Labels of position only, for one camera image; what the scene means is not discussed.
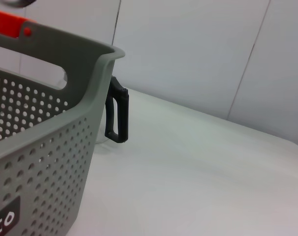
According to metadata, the glass teacup black sleeve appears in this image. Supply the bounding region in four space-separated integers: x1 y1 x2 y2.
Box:
1 0 38 8

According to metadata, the grey perforated plastic storage bin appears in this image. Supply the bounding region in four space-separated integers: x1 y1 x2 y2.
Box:
0 21 126 236

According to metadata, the orange bin carry handle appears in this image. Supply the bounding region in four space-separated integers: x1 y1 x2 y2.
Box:
0 8 38 40

